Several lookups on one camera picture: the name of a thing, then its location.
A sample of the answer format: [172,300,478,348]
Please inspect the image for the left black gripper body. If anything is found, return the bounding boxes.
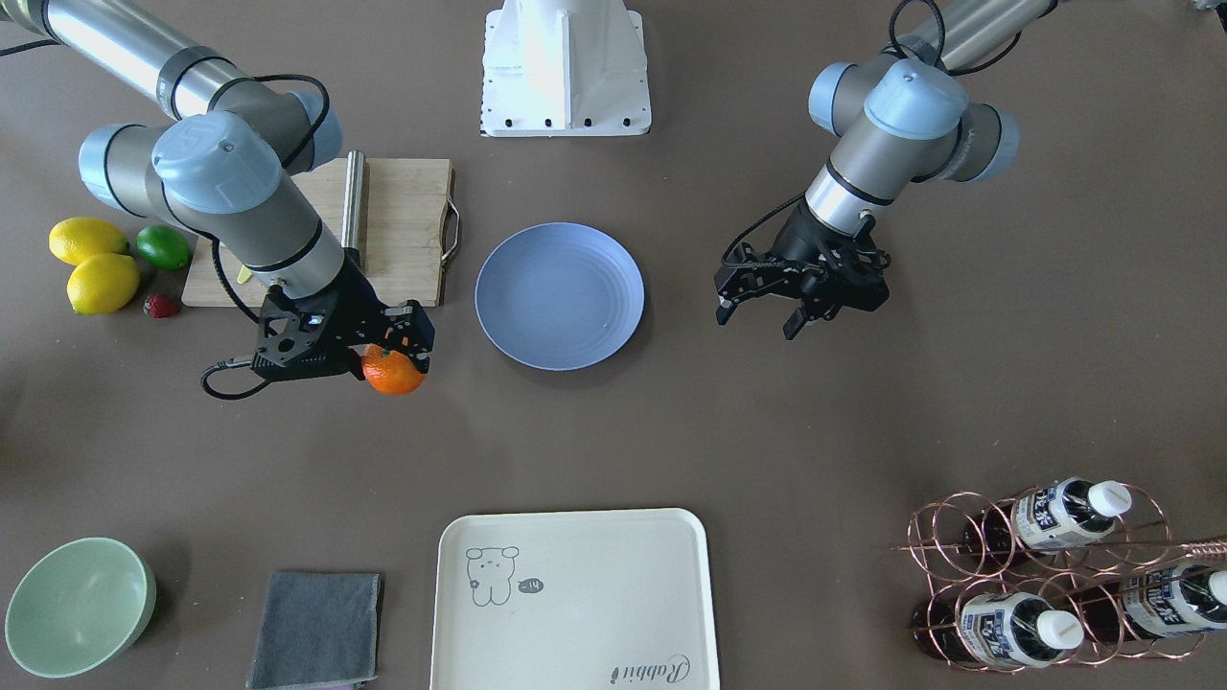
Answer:
[715,201,867,311]

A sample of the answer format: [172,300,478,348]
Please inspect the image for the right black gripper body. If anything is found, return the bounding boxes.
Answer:
[334,257,436,357]

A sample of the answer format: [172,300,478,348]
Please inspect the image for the orange fruit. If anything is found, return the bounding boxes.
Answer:
[360,344,427,397]

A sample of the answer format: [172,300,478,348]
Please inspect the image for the blue plate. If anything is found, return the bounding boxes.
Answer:
[475,222,647,372]

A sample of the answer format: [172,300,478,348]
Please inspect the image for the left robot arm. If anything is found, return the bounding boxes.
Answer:
[714,1,1056,339]

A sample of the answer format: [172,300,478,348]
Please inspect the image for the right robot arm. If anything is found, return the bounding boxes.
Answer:
[2,1,434,381]

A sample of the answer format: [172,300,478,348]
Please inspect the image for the wooden cutting board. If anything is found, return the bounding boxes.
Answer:
[180,156,456,311]

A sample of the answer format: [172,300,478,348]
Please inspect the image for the steel muddler black tip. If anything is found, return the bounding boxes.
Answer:
[340,149,367,255]

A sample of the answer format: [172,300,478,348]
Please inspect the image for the red strawberry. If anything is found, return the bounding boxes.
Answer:
[142,293,182,319]

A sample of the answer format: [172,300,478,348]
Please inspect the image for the green lime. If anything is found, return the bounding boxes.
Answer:
[135,223,193,271]

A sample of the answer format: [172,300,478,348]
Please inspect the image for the yellow lemon lower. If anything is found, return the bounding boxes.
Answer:
[66,253,141,316]

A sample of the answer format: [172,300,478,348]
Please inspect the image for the yellow lemon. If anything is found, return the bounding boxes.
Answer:
[66,253,141,316]
[48,216,128,266]

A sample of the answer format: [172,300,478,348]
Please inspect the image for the grey folded cloth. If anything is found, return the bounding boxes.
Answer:
[245,568,384,689]

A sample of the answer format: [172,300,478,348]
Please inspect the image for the yellow lemon upper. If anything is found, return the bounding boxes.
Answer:
[48,216,128,266]

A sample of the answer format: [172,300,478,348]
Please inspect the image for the cream rabbit tray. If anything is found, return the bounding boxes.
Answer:
[429,508,721,689]

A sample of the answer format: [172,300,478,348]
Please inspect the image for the tea bottle top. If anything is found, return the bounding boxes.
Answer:
[962,478,1133,566]

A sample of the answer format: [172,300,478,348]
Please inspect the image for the tea bottle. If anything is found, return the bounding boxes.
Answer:
[962,478,1133,566]
[910,592,1085,672]

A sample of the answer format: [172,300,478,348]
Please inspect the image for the tea bottle front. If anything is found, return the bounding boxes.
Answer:
[910,592,1085,672]

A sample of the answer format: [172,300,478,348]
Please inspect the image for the green bowl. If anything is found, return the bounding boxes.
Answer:
[4,537,156,679]

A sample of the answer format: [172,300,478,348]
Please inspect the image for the tea bottle side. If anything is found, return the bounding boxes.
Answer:
[1071,561,1226,643]

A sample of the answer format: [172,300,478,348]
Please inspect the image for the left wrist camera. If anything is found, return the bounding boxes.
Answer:
[817,247,892,320]

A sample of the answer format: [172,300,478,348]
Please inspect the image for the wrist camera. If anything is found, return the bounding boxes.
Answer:
[250,287,362,381]
[817,247,892,320]

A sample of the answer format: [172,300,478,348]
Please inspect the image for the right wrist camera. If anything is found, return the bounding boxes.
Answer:
[250,287,362,381]

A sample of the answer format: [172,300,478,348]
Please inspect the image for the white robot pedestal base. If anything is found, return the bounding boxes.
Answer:
[479,1,653,138]

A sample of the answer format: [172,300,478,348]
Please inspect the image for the copper wire bottle rack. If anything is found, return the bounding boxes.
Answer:
[904,478,1225,674]

